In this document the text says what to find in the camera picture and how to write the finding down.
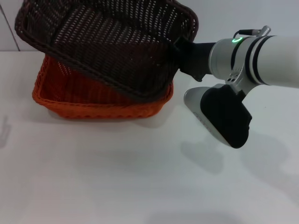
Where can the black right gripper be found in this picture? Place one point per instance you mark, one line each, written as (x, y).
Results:
(198, 58)

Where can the dark brown woven basket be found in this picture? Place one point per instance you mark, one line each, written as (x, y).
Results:
(105, 51)

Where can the orange woven plastic basket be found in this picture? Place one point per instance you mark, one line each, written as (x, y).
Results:
(98, 109)

